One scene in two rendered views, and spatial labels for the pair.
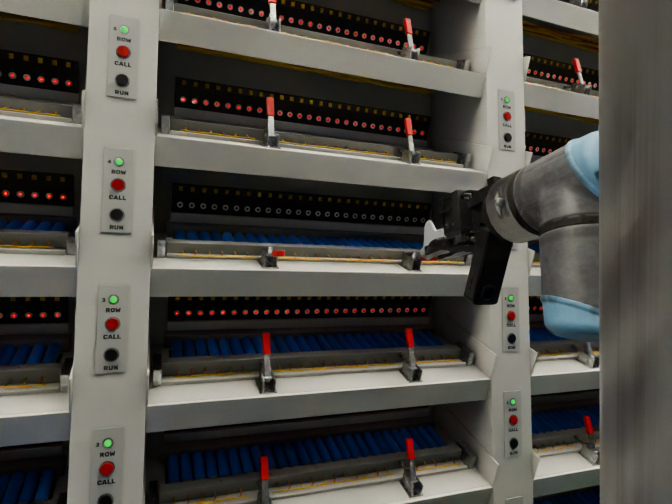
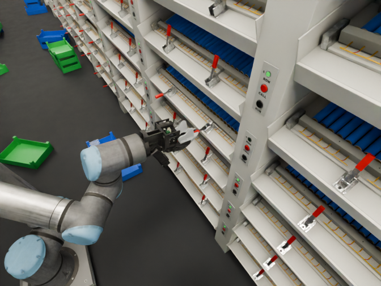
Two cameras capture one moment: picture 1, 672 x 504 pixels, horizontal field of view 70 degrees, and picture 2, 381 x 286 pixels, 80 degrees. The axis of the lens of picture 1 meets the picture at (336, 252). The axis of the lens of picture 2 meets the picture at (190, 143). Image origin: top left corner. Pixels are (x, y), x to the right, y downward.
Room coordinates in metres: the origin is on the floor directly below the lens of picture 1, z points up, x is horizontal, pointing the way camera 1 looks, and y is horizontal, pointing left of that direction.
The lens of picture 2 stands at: (0.68, -0.71, 1.31)
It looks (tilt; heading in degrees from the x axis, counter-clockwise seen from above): 48 degrees down; 78
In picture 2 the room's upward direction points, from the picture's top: straight up
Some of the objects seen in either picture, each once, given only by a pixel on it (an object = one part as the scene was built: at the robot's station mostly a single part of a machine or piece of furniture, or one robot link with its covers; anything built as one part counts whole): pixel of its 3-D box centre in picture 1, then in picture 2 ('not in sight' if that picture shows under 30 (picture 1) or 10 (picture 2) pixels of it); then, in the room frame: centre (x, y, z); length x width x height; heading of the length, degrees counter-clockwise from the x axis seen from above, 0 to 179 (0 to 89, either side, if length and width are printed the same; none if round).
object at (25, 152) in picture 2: not in sight; (25, 152); (-0.27, 0.59, 0.04); 0.30 x 0.20 x 0.08; 156
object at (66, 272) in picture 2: not in sight; (49, 268); (0.09, -0.30, 0.13); 0.19 x 0.19 x 0.10
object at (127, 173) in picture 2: not in sight; (115, 168); (0.38, 0.29, 0.04); 0.30 x 0.20 x 0.08; 21
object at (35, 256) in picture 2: not in sight; (34, 257); (0.09, -0.29, 0.27); 0.17 x 0.15 x 0.18; 69
